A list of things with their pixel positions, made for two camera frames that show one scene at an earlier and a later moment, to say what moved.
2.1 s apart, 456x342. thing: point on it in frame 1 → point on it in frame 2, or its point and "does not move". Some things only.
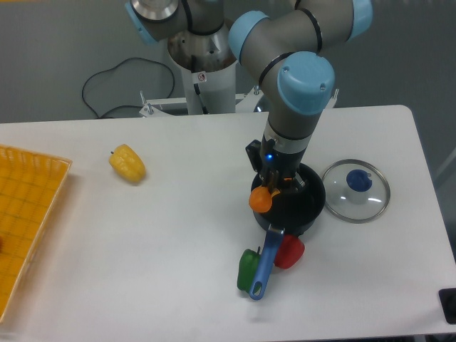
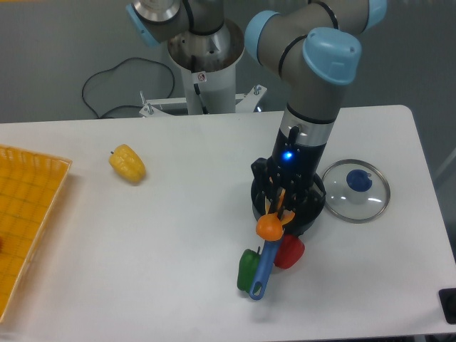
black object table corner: (448, 299) does not move
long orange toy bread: (260, 199) → (269, 227)
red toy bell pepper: (290, 251) does not move
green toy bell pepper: (248, 264) does not move
